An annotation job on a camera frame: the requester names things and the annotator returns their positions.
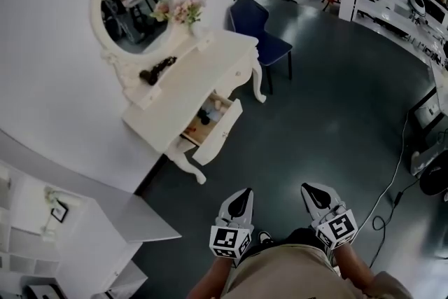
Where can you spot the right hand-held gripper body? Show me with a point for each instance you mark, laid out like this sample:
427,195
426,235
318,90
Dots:
337,227

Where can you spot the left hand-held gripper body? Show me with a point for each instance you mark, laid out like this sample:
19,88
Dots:
229,241

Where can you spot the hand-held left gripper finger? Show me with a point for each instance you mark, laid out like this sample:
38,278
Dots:
224,208
250,213

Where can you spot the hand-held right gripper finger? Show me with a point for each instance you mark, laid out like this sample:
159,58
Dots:
309,206
334,197

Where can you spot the white large drawer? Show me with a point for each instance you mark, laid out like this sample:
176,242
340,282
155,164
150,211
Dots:
218,133

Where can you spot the white dressing table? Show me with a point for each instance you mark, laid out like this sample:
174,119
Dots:
196,77

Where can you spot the person's right forearm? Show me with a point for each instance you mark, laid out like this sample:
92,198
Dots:
350,266

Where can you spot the person's left forearm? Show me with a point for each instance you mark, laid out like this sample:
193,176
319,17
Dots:
210,280

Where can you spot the person's left shoe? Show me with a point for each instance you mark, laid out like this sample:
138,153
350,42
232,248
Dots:
266,237

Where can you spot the person's black trousers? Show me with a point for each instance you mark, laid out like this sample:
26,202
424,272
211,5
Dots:
304,236

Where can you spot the person's beige shirt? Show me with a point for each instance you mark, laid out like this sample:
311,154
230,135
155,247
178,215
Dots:
287,273

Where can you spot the small red item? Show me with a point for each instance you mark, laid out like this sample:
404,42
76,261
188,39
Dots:
191,130

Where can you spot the black round item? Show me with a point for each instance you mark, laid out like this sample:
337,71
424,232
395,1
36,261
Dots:
204,117

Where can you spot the black round stool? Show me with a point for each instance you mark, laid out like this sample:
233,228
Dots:
434,175

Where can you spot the pale pink round items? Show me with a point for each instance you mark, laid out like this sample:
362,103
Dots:
217,104

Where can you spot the white shelf unit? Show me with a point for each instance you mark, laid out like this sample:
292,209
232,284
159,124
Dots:
87,255

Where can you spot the white flower decoration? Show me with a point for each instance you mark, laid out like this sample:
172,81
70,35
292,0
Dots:
56,194

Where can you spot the blue chair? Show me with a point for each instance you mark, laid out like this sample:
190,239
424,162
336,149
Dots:
259,38

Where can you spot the white vase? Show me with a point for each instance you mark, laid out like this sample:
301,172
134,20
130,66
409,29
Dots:
197,31

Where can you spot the pink flower bouquet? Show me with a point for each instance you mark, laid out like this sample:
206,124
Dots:
189,10

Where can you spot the white oval framed mirror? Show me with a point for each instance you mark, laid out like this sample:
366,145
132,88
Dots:
133,10

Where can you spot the white desk with black frame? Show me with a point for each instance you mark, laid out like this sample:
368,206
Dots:
441,87

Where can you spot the small black picture frame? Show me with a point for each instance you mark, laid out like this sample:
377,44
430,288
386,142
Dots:
59,211

